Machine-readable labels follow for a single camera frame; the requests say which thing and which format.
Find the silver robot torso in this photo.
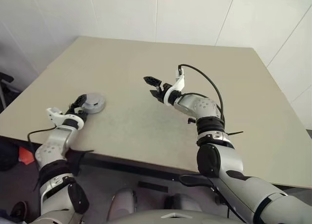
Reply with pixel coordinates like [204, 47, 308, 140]
[104, 208, 244, 224]

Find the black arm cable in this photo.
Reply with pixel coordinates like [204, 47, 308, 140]
[26, 126, 59, 161]
[177, 63, 225, 123]

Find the black shoe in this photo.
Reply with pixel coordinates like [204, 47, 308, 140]
[11, 201, 28, 219]

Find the black floor strip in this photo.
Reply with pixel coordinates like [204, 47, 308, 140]
[137, 181, 169, 193]

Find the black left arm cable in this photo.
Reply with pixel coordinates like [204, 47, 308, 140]
[26, 126, 59, 161]

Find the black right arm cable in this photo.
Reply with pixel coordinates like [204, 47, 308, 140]
[177, 63, 225, 123]

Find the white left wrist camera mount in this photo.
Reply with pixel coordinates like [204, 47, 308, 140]
[45, 107, 85, 131]

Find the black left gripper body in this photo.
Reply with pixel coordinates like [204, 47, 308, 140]
[63, 103, 87, 118]

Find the black chair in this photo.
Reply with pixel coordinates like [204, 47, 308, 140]
[0, 72, 14, 108]

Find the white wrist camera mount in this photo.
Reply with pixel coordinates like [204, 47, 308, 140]
[45, 107, 85, 131]
[163, 66, 185, 106]

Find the orange plastic object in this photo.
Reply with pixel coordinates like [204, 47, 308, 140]
[18, 145, 34, 165]

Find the dark table frame rail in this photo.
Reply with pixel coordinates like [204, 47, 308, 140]
[73, 152, 291, 188]

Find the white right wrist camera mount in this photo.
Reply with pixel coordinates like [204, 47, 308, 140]
[163, 66, 185, 106]

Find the grey left robot knee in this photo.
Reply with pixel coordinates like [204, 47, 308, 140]
[107, 187, 137, 220]

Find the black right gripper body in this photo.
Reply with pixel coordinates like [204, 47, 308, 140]
[155, 82, 172, 103]

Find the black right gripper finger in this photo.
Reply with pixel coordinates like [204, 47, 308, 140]
[143, 76, 163, 87]
[149, 89, 164, 103]

